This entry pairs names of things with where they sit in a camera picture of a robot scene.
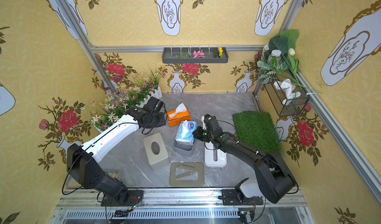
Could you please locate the beige tissue box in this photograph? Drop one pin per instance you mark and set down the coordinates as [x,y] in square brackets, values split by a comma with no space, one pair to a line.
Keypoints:
[156,151]

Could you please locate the white fence flower planter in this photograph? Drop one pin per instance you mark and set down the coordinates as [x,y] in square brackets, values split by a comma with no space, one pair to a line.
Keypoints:
[137,93]

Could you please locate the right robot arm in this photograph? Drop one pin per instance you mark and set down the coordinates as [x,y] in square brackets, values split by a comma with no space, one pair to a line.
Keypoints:
[274,178]

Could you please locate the orange tissue pack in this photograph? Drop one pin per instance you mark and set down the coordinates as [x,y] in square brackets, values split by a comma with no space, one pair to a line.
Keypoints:
[178,115]

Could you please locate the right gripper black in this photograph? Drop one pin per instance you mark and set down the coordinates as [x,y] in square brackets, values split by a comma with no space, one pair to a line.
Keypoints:
[201,134]

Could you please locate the olive green frame tray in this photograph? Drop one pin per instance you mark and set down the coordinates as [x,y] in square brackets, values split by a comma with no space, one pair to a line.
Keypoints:
[186,174]

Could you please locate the white tissue box lid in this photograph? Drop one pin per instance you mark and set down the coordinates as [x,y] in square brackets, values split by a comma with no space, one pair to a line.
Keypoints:
[213,157]

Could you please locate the grey tissue box base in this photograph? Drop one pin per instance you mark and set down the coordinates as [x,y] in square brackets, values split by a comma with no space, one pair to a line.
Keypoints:
[184,149]

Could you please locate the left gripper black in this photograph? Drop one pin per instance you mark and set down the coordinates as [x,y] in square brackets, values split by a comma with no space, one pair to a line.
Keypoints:
[156,117]

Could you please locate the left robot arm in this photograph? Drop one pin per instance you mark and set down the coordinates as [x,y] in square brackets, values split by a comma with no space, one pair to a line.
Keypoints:
[83,160]

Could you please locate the white cloth in basket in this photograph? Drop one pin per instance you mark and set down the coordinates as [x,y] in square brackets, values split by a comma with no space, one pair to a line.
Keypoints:
[288,89]

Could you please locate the blue tissue paper pack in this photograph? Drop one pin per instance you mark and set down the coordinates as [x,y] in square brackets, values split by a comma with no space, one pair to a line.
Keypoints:
[185,133]

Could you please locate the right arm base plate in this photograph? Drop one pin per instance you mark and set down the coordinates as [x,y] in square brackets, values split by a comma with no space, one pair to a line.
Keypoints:
[231,197]

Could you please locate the pink artificial flower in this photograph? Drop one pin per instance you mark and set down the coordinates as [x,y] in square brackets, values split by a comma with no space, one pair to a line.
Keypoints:
[198,54]

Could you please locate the grey wall shelf tray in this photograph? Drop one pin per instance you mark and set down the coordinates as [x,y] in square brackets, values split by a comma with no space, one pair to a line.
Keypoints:
[184,55]

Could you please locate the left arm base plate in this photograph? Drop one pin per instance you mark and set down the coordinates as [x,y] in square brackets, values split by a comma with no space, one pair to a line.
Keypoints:
[128,199]

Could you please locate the black wire wall basket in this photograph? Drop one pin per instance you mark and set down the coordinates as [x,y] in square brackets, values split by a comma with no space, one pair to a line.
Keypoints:
[277,96]

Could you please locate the green artificial leaf plant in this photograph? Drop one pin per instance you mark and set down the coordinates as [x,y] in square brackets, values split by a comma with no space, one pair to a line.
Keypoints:
[279,60]

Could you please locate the green artificial grass mat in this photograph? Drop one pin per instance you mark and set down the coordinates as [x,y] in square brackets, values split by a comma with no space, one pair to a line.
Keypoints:
[257,130]

